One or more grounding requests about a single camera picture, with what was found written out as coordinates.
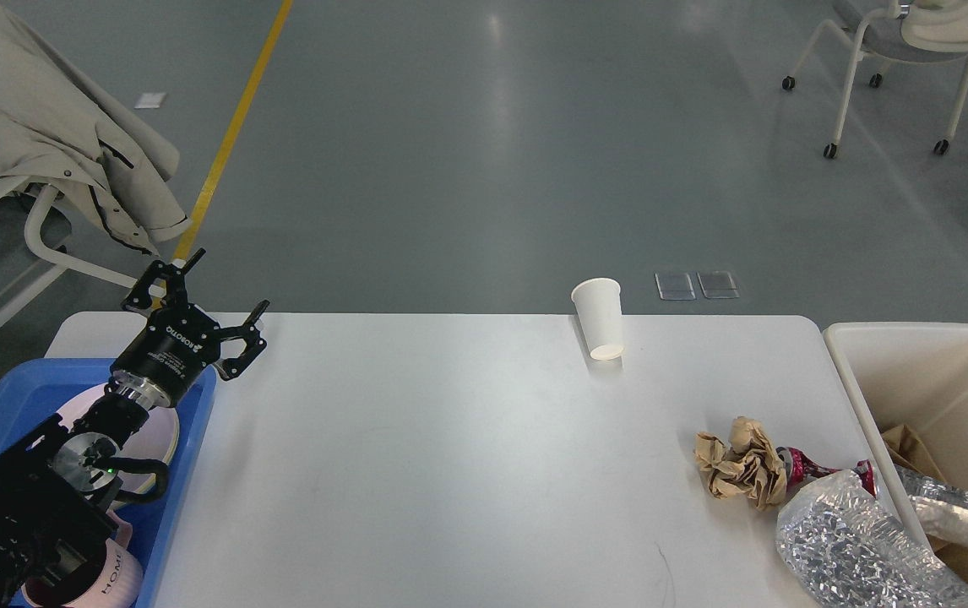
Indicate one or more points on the beige plastic bin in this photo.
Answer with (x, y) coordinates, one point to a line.
(914, 374)

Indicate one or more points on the far white chair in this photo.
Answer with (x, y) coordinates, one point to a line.
(896, 32)

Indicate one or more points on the pink mug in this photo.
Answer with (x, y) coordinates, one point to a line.
(112, 578)

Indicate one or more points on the clear floor plate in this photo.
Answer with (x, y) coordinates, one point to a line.
(718, 285)
(675, 286)

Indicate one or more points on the brown paper ball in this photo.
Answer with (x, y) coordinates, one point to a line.
(748, 465)

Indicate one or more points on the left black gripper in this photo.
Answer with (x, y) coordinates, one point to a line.
(167, 355)

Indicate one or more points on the crushed red soda can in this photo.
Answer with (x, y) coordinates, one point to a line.
(799, 467)

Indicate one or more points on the clear floor plate right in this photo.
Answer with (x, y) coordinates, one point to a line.
(718, 285)

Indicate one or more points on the pink plate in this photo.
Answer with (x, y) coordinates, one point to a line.
(157, 439)

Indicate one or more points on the white floor tag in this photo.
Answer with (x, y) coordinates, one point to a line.
(150, 100)

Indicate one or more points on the clear floor plate left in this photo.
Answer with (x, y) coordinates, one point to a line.
(675, 286)

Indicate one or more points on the beige coat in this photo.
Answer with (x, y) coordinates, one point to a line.
(58, 125)

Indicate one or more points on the white paper cup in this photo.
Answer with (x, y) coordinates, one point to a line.
(598, 304)

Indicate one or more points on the blue plastic tray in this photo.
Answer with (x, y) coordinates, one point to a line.
(35, 389)

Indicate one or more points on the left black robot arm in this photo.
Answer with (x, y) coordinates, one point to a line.
(57, 483)

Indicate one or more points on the foil container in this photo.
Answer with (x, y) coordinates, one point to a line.
(942, 509)
(848, 551)

